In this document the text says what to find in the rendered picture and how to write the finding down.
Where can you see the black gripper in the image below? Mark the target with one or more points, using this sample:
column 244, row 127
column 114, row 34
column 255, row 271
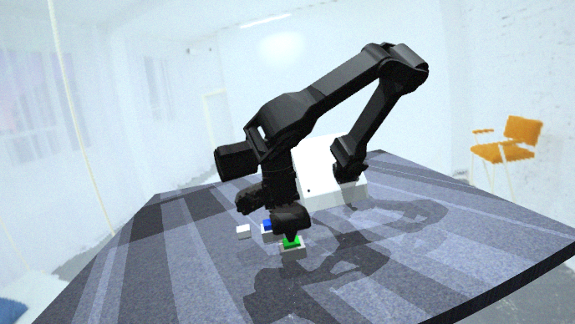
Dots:
column 287, row 216

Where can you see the blue button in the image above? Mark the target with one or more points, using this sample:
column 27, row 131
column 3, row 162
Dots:
column 267, row 233

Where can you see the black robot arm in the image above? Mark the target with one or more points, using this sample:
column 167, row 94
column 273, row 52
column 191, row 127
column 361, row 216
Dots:
column 291, row 116

